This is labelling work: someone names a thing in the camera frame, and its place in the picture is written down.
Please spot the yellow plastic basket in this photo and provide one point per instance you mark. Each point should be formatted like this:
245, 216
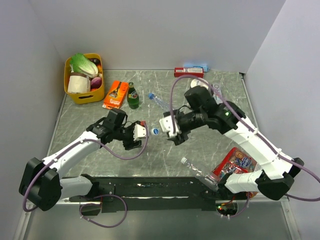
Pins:
94, 95

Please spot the toy napa cabbage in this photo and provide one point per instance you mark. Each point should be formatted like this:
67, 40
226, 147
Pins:
80, 64

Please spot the green glass bottle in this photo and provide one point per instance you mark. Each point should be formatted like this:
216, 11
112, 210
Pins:
132, 96

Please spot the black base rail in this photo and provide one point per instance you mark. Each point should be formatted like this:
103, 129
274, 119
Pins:
154, 193

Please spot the blue white bottle cap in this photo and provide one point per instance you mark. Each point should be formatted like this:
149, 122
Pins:
183, 160
154, 131

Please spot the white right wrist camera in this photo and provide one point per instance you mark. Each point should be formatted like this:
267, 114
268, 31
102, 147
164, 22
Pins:
169, 127

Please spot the red snack bag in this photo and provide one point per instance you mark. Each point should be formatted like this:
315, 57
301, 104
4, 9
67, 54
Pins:
236, 161

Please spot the red onion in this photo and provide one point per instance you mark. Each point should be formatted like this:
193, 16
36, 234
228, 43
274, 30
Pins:
96, 83

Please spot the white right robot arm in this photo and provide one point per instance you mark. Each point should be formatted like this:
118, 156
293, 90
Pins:
276, 176

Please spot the toilet paper roll blue wrapper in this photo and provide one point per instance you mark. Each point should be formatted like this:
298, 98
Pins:
196, 82

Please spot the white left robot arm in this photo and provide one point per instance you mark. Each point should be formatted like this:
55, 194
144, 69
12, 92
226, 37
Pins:
43, 182

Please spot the orange razor box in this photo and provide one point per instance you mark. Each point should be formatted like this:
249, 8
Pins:
116, 95

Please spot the white paper wrapped package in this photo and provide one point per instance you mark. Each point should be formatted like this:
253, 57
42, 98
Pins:
79, 83

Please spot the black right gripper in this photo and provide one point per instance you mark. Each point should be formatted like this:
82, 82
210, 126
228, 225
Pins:
180, 138

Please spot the red rectangular box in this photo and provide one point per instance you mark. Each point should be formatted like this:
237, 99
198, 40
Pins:
194, 71

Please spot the silver toothpaste box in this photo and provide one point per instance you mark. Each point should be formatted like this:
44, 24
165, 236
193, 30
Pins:
217, 87

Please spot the light blue packet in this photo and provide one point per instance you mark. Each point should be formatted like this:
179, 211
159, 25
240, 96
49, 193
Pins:
191, 65

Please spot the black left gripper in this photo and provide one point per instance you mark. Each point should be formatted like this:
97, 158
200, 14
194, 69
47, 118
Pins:
129, 144

